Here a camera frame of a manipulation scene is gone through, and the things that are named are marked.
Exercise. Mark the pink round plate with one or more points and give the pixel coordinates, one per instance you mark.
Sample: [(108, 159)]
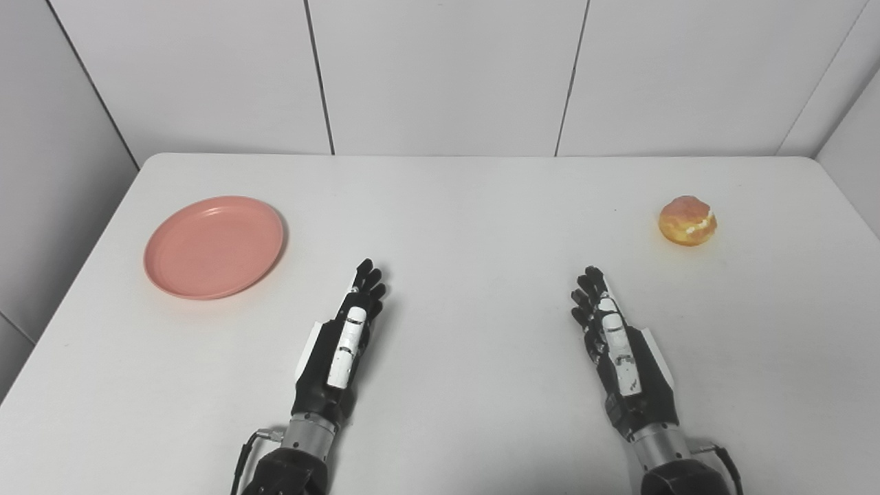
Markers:
[(214, 247)]

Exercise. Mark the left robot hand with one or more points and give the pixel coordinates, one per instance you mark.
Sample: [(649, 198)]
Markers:
[(330, 371)]

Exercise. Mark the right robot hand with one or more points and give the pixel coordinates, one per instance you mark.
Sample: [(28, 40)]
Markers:
[(632, 371)]

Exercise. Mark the cream puff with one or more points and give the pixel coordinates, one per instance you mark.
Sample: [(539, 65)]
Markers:
[(687, 220)]

